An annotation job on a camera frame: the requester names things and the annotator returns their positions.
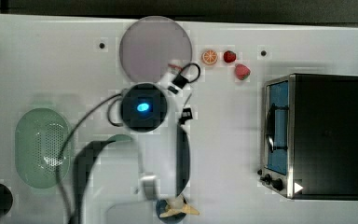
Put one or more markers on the silver toaster oven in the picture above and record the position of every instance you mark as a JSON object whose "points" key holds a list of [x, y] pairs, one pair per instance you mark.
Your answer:
{"points": [[310, 137]]}

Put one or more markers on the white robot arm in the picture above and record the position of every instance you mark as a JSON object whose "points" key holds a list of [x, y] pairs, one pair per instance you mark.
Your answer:
{"points": [[148, 161]]}

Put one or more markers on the pink strawberry toy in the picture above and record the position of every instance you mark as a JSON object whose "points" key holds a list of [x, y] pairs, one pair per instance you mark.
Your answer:
{"points": [[241, 71]]}

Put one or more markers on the green perforated strainer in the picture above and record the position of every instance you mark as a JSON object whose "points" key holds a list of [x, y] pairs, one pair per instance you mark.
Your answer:
{"points": [[39, 136]]}

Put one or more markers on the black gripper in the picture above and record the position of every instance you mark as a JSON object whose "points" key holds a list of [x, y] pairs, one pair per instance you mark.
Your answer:
{"points": [[174, 83]]}

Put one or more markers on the grey round plate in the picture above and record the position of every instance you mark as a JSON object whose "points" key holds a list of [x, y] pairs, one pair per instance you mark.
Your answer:
{"points": [[150, 44]]}

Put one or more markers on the orange slice toy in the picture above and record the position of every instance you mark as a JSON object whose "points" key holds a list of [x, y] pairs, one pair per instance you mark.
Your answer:
{"points": [[209, 57]]}

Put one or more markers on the red strawberry toy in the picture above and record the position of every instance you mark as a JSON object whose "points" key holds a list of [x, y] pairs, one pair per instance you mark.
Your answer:
{"points": [[229, 56]]}

